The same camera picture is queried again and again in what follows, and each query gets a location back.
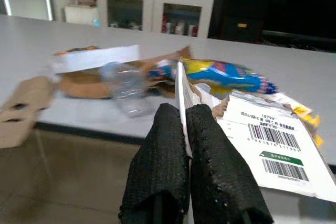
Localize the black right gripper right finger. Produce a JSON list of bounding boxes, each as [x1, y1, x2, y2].
[[185, 104, 275, 224]]

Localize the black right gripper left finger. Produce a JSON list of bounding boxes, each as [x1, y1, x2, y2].
[[117, 102, 190, 224]]

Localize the white mailer bag with barcode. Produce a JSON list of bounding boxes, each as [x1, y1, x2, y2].
[[175, 61, 336, 204]]

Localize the clear plastic bottle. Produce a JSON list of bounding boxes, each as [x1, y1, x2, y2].
[[99, 61, 156, 119]]

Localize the blue white wrapper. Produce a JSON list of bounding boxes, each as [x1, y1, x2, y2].
[[148, 60, 180, 83]]

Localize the blue yellow snack bag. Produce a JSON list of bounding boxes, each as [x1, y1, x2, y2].
[[181, 58, 278, 96]]

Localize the brown paper bag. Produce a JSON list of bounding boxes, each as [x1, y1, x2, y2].
[[59, 46, 193, 99]]

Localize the yellow wrapper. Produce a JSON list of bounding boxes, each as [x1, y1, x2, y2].
[[264, 94, 323, 148]]

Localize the white flat box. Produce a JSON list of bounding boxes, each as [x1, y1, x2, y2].
[[49, 45, 141, 75]]

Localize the white table black legs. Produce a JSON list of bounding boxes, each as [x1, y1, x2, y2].
[[0, 14, 336, 224]]

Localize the brown cardboard cup carrier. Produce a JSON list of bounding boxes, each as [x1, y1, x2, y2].
[[0, 76, 56, 149]]

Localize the white glass door cabinet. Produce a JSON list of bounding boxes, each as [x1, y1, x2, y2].
[[96, 0, 216, 38]]

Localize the white storage box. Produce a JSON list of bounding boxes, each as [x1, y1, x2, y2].
[[64, 5, 99, 24]]

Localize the black cabinet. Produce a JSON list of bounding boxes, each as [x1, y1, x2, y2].
[[208, 0, 336, 52]]

